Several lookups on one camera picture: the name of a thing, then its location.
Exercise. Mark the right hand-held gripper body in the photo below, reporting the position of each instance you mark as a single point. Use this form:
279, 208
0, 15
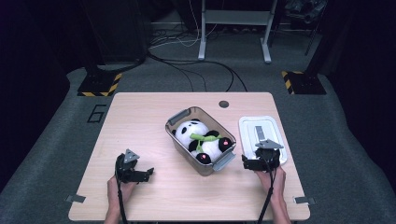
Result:
267, 155

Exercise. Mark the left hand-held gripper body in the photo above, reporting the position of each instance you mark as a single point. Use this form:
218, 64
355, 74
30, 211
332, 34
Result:
126, 169

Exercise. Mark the white box lid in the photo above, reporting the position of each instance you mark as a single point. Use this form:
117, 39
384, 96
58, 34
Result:
249, 130

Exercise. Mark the translucent grey storage box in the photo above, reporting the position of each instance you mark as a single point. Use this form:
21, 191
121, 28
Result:
202, 170

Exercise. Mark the black white panda plush toy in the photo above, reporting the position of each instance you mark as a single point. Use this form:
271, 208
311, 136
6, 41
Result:
190, 130

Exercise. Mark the person's left hand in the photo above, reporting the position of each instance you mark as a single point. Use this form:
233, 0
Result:
121, 194

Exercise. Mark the person's right hand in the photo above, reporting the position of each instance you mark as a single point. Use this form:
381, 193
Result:
275, 183

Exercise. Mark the grey round table grommet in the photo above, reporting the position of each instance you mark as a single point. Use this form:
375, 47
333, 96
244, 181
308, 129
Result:
223, 104

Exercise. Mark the black yellow striped stand base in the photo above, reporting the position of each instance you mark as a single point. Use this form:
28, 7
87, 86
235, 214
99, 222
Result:
306, 83
99, 84

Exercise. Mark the dark equipment pile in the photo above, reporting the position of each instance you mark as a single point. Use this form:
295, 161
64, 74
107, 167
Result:
306, 11

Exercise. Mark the grey metal table bracket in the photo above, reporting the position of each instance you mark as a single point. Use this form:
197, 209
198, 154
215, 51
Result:
303, 200
74, 198

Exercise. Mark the white metal table frame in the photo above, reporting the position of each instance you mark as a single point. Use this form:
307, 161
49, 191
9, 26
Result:
236, 17

